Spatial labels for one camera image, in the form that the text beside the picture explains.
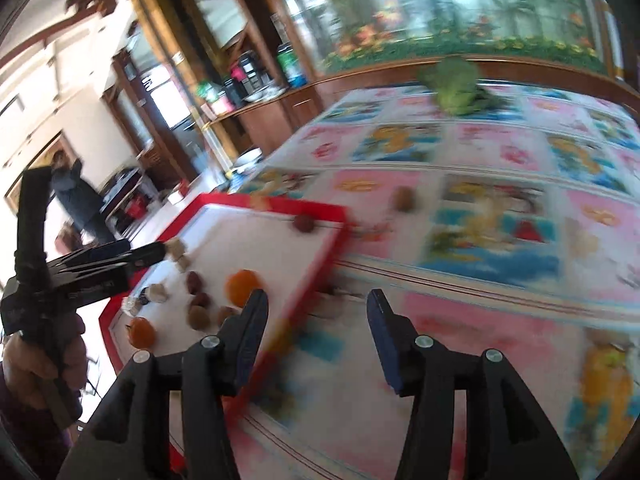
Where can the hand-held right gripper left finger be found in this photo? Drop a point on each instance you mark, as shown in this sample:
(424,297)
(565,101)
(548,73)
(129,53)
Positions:
(252,335)

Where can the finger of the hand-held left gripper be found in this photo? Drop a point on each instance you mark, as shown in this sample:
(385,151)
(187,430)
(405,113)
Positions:
(135,260)
(105,251)

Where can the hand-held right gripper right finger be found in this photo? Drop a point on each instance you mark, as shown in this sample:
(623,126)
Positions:
(382,340)

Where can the pale beige nut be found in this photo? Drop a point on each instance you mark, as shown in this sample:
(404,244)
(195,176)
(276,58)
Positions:
(183,262)
(157,293)
(175,247)

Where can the orange mandarin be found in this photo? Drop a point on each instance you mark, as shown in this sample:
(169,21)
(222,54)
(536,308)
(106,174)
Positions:
(141,333)
(242,286)

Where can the brown walnut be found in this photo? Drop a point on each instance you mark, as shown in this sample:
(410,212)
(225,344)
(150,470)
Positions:
(404,199)
(198,318)

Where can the wrinkled red date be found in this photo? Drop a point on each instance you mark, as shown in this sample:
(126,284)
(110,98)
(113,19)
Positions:
(193,282)
(201,300)
(304,223)

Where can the red-rimmed white tray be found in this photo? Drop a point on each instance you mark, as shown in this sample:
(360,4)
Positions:
(235,245)

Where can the person's left forearm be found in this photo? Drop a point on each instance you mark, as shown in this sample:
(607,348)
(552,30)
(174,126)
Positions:
(25,420)

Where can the person's left hand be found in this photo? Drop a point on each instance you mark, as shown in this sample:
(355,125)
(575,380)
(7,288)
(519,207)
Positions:
(25,357)

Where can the red bag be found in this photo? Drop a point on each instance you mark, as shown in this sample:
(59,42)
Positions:
(135,210)

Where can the dark bench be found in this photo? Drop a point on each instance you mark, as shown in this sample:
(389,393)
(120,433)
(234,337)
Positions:
(122,192)

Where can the red and white box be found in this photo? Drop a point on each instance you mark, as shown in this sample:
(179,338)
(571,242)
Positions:
(178,192)

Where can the white basin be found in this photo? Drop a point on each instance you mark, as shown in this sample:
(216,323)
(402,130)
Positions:
(248,157)

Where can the pink container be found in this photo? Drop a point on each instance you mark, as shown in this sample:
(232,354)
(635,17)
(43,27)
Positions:
(223,104)

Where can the green bag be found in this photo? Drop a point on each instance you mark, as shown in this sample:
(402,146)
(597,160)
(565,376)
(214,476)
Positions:
(208,91)

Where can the colourful printed tablecloth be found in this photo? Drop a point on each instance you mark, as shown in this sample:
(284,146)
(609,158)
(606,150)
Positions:
(500,170)

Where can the tall wooden shelf unit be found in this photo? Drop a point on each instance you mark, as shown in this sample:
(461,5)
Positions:
(165,20)

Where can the large green plastic bottle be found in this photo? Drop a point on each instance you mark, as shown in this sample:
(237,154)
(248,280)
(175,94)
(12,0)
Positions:
(291,66)

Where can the green broccoli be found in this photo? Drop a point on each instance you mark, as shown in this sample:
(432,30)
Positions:
(452,85)

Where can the flower garden wall mural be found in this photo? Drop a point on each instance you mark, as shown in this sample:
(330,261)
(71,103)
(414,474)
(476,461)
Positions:
(425,5)

